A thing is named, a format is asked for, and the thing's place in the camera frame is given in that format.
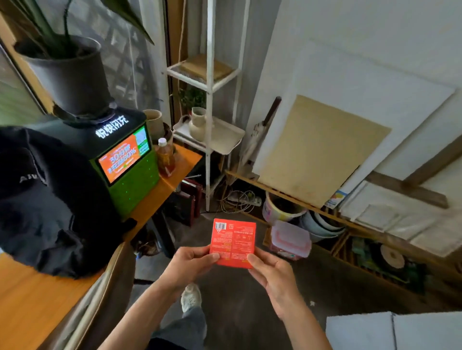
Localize person's right hand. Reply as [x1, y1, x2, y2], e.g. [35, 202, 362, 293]
[247, 247, 304, 321]

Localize person's left hand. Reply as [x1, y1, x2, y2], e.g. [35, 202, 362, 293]
[161, 245, 220, 293]

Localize red box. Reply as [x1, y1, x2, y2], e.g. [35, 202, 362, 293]
[209, 218, 257, 269]

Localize person's left forearm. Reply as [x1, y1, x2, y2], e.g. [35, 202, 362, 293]
[97, 279, 185, 350]

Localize person's right forearm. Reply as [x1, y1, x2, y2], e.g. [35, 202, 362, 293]
[280, 305, 333, 350]

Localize clear container with pink lid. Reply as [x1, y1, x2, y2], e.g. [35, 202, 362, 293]
[270, 220, 312, 261]

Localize person's white shoe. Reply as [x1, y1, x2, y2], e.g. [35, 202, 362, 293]
[180, 283, 202, 313]

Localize white bucket with soil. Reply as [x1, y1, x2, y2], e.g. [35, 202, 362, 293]
[262, 191, 307, 225]

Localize person's grey trouser leg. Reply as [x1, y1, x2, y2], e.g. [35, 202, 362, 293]
[148, 306, 208, 350]

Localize stack of grey basins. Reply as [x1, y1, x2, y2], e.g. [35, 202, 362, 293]
[300, 211, 346, 243]

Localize plastic bottle with amber liquid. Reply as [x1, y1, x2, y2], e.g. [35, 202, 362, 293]
[155, 138, 176, 178]

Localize wooden low rack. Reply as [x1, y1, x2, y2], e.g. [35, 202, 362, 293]
[225, 170, 462, 307]

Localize white tray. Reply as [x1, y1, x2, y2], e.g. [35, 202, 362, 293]
[173, 116, 246, 156]

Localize tan cardboard sheet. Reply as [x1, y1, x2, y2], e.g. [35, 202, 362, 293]
[258, 94, 392, 209]

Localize cream ceramic vase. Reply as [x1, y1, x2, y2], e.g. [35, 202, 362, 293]
[188, 107, 213, 142]

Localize green patterned mat with disc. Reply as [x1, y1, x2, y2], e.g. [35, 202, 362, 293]
[352, 237, 428, 294]

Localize green kiosk machine with screen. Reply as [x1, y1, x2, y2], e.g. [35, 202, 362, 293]
[27, 106, 160, 221]

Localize beige ceramic cup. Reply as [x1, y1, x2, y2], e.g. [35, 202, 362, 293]
[143, 109, 165, 142]

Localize white metal shelf rack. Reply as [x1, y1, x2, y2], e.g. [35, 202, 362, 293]
[165, 0, 250, 213]

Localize white foam box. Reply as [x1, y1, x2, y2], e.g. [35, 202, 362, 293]
[326, 312, 462, 350]

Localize white plastic wrapped panels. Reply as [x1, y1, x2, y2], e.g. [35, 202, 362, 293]
[339, 180, 462, 258]

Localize small green potted plant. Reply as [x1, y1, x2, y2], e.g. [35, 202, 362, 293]
[170, 87, 207, 116]

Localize orange wooden table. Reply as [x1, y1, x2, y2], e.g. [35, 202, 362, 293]
[0, 144, 203, 350]

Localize black garment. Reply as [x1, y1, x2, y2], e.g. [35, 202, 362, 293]
[0, 125, 138, 279]

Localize dark wooden beam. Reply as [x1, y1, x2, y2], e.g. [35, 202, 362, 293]
[365, 134, 462, 210]

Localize wooden board on shelf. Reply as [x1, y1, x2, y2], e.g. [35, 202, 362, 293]
[179, 54, 234, 82]

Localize large white board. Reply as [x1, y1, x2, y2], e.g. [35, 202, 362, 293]
[251, 40, 456, 195]

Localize black plant pot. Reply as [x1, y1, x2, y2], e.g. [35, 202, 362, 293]
[14, 35, 112, 117]

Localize green leafy plant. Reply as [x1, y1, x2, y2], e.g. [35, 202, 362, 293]
[7, 0, 155, 60]

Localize white power strip with cables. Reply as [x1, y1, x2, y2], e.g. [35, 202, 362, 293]
[221, 190, 263, 214]

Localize folded umbrella with dark handle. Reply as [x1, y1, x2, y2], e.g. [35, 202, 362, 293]
[238, 96, 282, 174]

